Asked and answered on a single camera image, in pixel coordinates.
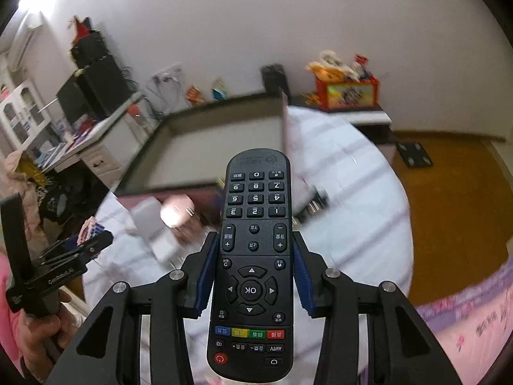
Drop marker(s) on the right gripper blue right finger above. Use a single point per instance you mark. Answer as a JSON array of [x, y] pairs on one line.
[[402, 349]]

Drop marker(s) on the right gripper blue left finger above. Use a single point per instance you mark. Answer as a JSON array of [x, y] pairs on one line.
[[106, 348]]

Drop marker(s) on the pink block toy round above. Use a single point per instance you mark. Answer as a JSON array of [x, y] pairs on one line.
[[90, 228]]

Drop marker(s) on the white power adapter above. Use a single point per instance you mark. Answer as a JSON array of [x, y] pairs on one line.
[[152, 229]]

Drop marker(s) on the black tv remote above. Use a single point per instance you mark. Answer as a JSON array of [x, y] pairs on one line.
[[251, 314]]

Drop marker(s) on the black hair claw clip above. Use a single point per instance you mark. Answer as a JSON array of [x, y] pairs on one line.
[[310, 206]]

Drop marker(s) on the person left hand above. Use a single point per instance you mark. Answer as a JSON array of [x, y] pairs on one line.
[[32, 333]]

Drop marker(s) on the pink floral bedsheet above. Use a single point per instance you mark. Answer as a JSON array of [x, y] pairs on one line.
[[474, 325]]

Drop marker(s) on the rose gold lidded jar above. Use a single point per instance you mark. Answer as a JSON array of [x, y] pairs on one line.
[[178, 213]]

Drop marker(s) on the white striped quilt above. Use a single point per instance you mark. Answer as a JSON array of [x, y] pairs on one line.
[[364, 232]]

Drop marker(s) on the white desk with drawers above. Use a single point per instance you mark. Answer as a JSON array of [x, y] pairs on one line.
[[109, 147]]

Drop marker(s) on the white glass cabinet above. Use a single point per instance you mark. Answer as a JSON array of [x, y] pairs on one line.
[[23, 116]]

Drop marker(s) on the black computer monitor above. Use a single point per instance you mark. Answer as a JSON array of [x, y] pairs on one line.
[[72, 100]]

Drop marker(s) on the black floor scale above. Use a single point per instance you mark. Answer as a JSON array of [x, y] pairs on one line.
[[414, 155]]

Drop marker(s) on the pink black storage box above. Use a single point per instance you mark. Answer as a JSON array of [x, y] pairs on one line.
[[189, 151]]

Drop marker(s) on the orange capped bottle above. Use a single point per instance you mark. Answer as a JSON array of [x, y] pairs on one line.
[[134, 111]]

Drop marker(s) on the black computer tower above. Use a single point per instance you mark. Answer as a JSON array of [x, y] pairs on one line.
[[104, 86]]

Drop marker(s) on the white air conditioner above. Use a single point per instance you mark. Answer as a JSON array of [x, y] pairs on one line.
[[25, 32]]

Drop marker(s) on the black box on tower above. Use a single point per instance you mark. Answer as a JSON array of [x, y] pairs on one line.
[[89, 49]]

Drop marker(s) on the orange snack bag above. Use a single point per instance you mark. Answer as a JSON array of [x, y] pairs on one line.
[[194, 96]]

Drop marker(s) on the orange toy box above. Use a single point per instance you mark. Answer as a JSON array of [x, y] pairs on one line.
[[348, 95]]

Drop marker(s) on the blue white snack bag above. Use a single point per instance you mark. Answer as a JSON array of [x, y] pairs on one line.
[[219, 90]]

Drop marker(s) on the yellow white plush toys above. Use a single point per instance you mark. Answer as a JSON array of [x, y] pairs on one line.
[[330, 68]]

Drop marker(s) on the black cylinder appliance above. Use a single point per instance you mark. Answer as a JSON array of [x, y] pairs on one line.
[[274, 79]]

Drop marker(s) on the white wall power strip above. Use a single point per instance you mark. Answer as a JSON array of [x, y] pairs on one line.
[[173, 73]]

